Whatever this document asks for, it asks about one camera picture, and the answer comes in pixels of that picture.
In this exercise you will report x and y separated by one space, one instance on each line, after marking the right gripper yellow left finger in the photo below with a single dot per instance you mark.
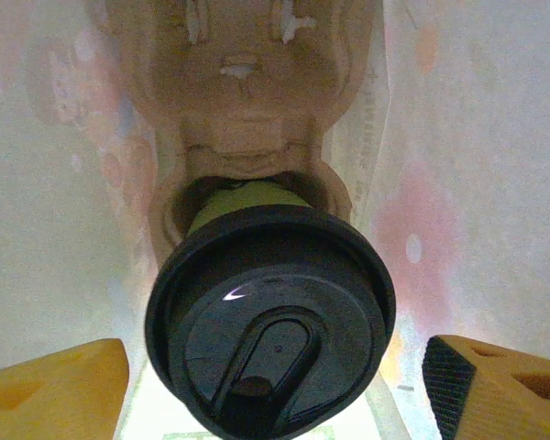
50 394

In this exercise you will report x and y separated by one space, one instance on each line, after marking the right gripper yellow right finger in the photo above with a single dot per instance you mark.
509 403

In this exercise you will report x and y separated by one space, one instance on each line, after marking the white paper takeout bag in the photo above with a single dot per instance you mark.
486 183

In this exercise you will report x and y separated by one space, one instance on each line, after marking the black plastic cup lid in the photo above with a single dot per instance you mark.
266 293

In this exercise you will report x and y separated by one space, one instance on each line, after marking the brown pulp cup carrier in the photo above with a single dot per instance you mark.
238 114

